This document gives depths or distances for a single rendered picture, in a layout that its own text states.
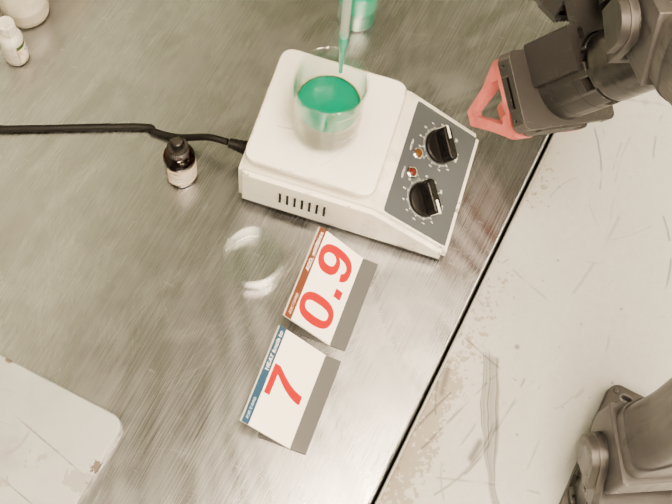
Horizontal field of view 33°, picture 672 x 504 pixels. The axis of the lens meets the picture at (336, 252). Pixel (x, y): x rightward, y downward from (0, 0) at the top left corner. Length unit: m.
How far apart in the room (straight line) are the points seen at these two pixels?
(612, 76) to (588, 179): 0.27
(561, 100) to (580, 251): 0.23
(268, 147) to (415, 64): 0.22
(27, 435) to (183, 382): 0.14
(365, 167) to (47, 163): 0.31
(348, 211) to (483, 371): 0.19
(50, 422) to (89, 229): 0.18
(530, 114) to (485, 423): 0.28
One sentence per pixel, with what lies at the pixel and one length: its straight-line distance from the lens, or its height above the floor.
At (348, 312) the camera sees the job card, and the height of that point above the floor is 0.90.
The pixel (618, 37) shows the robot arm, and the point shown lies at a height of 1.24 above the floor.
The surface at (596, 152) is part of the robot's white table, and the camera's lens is 1.15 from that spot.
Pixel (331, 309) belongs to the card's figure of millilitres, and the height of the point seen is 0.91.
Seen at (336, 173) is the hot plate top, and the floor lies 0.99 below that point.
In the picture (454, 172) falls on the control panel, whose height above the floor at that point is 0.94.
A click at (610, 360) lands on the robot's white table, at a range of 1.07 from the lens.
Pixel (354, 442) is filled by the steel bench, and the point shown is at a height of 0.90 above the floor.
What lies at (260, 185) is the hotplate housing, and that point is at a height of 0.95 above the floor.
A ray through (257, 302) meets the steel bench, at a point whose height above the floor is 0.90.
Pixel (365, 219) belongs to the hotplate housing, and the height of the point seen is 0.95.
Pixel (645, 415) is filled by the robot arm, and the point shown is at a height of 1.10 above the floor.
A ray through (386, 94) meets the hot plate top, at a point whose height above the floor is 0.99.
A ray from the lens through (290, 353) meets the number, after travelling 0.99.
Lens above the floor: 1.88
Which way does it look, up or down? 68 degrees down
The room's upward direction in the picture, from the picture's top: 11 degrees clockwise
